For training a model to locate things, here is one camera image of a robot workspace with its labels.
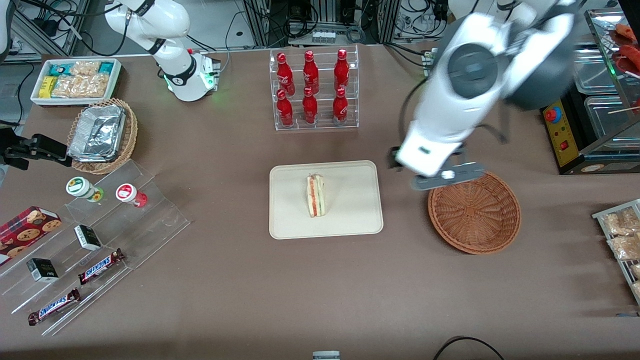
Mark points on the teal snack pack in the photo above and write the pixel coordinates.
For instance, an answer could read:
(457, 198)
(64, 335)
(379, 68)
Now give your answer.
(106, 67)
(59, 69)

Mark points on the triangular sandwich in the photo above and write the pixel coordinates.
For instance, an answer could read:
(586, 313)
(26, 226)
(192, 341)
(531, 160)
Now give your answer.
(316, 197)

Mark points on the white power strip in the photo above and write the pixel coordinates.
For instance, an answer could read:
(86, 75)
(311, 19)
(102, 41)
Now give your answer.
(323, 37)

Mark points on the red lid cup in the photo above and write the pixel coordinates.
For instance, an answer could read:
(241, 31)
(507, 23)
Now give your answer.
(127, 192)

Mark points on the red cola bottle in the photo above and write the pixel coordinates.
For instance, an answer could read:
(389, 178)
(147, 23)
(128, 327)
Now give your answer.
(340, 108)
(285, 72)
(309, 108)
(310, 72)
(284, 110)
(341, 71)

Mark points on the brown wicker basket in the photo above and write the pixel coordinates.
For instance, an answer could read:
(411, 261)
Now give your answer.
(475, 215)

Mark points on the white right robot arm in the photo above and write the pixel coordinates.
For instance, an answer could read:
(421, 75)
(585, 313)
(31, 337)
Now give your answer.
(175, 60)

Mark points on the green lid cup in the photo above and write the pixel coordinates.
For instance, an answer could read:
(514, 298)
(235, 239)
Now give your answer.
(79, 186)

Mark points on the stacked foil trays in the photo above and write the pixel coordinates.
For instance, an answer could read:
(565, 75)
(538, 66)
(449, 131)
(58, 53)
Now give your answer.
(97, 132)

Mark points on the orange fried food piece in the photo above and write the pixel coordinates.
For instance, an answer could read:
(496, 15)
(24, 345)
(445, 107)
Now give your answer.
(631, 52)
(627, 32)

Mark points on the clear acrylic stepped display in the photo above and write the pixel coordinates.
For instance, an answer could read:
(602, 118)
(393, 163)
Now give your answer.
(150, 225)

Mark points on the small grey device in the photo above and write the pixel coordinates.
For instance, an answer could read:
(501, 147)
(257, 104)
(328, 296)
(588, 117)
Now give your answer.
(326, 356)

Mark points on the red cookie box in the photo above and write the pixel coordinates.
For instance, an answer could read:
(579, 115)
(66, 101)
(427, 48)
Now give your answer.
(25, 232)

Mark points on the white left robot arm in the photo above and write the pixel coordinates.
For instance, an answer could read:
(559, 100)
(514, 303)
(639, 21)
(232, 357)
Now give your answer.
(470, 65)

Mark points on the white snack bin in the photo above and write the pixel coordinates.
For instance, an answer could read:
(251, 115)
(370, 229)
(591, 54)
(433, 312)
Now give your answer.
(116, 82)

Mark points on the yellow snack pack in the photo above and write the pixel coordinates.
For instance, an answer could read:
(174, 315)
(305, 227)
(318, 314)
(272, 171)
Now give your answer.
(47, 87)

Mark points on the Snickers bar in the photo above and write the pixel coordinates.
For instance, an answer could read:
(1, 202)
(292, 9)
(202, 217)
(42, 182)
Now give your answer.
(100, 266)
(54, 306)

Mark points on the clear cracker bag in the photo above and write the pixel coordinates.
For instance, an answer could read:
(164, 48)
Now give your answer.
(85, 68)
(82, 86)

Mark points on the clear pastry bag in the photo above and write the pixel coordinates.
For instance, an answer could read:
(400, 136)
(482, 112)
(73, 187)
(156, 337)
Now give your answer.
(637, 290)
(620, 222)
(625, 247)
(636, 271)

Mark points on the small black box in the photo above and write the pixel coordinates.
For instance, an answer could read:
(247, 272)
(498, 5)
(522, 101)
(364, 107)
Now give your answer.
(42, 270)
(88, 237)

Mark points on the cream plastic tray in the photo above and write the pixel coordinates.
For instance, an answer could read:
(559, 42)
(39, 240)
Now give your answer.
(350, 200)

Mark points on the light wicker basket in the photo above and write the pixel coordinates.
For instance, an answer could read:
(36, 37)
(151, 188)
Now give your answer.
(129, 135)

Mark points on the black food warmer cabinet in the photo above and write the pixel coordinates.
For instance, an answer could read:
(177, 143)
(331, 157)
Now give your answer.
(560, 140)

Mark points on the clear acrylic bottle rack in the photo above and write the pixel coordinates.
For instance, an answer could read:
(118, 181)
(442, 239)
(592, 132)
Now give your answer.
(322, 125)

